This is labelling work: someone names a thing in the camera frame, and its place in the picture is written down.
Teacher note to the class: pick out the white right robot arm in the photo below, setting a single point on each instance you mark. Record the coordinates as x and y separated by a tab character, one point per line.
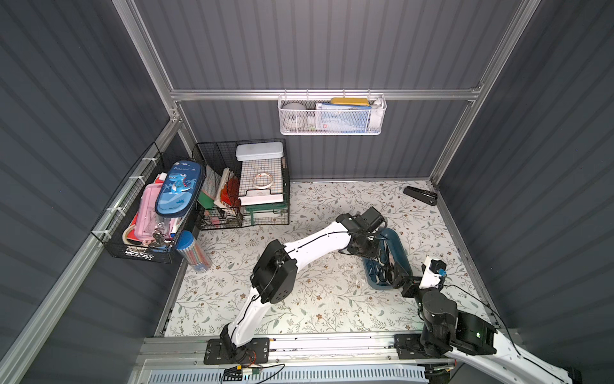
480	345

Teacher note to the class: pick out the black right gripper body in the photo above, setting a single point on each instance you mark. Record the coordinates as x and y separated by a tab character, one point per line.
400	278

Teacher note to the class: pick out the black wire side basket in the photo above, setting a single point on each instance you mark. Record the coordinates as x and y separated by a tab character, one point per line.
116	234

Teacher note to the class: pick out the pink pencil case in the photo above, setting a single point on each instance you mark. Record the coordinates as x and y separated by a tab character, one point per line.
147	218

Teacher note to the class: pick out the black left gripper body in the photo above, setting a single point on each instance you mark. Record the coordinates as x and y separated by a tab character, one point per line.
372	250

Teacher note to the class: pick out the blue handled scissors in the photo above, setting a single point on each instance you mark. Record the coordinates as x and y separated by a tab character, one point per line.
379	274

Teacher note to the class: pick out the black stapler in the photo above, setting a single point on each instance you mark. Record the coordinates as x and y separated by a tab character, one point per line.
424	196

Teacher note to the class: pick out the black wire desk organizer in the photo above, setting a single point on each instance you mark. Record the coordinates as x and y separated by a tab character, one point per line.
238	194

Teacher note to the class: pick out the blue dinosaur pencil case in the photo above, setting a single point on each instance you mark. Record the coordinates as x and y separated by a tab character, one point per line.
180	189

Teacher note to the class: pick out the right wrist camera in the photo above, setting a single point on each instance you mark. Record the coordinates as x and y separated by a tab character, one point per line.
434	274

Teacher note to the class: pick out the colored pencil tube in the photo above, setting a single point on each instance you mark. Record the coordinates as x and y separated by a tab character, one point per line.
188	247

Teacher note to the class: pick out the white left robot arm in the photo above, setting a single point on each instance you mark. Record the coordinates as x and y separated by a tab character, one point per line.
274	275

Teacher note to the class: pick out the teal storage box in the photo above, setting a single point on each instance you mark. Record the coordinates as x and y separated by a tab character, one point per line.
402	266

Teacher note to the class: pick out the white wire wall basket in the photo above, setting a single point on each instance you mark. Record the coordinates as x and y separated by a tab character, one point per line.
324	118

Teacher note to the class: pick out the floral table mat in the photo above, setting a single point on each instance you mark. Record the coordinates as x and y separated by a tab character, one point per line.
331	295

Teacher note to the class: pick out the white tape roll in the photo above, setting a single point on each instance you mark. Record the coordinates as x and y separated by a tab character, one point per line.
293	116

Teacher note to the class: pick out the yellow case in basket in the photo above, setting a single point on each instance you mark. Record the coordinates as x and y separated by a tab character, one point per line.
356	102

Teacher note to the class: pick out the black scissors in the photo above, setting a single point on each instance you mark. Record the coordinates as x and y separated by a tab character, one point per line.
387	258

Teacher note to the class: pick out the white plastic box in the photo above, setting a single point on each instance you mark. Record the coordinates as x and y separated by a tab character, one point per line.
259	151

